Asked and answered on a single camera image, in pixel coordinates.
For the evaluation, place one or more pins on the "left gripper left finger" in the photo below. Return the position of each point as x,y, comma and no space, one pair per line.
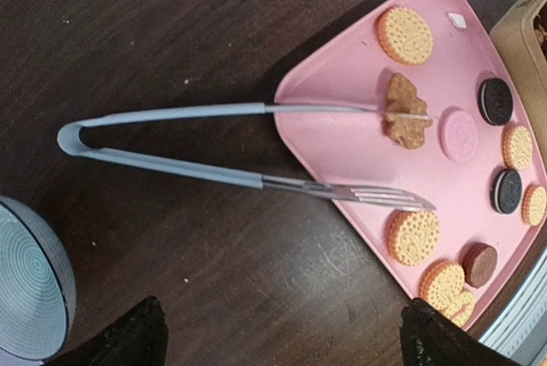
139,337

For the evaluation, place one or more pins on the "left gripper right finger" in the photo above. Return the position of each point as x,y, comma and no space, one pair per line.
429,338

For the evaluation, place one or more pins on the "metal serving tongs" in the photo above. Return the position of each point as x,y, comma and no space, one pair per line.
220,151

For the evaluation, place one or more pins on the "gingerbread brown leaf cookie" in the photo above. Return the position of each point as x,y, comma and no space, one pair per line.
406,117

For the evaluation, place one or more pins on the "gold cookie tin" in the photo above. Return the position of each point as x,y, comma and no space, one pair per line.
516,41

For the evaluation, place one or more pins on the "yellow cookie with pink sword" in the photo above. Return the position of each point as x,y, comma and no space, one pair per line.
460,308

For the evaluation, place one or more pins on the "yellow dotted cookie left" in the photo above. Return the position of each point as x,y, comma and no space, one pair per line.
442,283

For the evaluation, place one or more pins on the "yellow dotted cookie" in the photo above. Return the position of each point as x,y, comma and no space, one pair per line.
442,283
517,147

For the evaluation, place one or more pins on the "brown chocolate cookie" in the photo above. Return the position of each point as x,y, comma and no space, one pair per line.
479,264

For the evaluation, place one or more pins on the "yellow cookie under chip cookie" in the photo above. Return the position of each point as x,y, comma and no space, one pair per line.
413,236

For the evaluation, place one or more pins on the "pale blue ceramic bowl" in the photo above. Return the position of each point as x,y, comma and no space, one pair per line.
38,287

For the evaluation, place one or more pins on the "black sandwich cookie lower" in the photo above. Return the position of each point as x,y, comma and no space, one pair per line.
506,191

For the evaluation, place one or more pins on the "black sandwich cookie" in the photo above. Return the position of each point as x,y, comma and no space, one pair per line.
506,191
495,101

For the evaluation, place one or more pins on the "yellow dotted cookie corner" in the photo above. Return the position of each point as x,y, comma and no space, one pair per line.
534,205

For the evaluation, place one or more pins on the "pink sandwich cookie upper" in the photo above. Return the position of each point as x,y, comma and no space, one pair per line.
459,136

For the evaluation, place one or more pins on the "yellow dotted cookie middle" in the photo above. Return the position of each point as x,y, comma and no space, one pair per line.
517,147

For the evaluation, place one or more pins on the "black sandwich cookie upper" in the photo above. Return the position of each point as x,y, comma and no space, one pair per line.
495,101

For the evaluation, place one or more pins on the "pink plastic tray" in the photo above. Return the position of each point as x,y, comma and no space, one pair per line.
352,149

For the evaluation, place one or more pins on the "lone yellow sandwich cookie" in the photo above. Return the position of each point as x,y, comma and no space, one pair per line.
405,36

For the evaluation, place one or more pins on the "front aluminium rail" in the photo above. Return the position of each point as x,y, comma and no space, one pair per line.
519,332

